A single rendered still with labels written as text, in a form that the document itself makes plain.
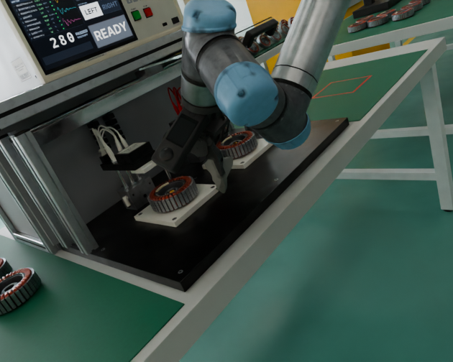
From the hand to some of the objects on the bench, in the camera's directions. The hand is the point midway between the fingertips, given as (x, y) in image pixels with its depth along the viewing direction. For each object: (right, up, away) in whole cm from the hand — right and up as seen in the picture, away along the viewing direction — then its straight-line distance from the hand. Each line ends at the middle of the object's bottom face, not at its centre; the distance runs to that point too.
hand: (190, 179), depth 79 cm
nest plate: (+11, +6, +25) cm, 28 cm away
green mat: (+27, +32, +74) cm, 85 cm away
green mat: (-51, -34, -5) cm, 62 cm away
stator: (-4, -5, +10) cm, 12 cm away
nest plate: (-4, -6, +10) cm, 12 cm away
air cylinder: (-14, -6, +20) cm, 25 cm away
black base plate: (+3, -2, +19) cm, 20 cm away
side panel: (-44, -18, +26) cm, 54 cm away
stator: (-37, -25, +2) cm, 44 cm away
